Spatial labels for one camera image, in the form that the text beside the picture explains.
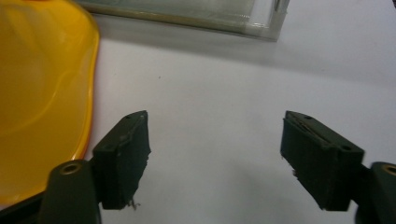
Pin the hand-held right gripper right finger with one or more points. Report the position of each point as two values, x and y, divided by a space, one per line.
317 168

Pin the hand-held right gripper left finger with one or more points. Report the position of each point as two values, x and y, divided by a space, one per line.
121 168

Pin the yellow plastic tray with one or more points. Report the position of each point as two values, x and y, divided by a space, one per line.
40 93

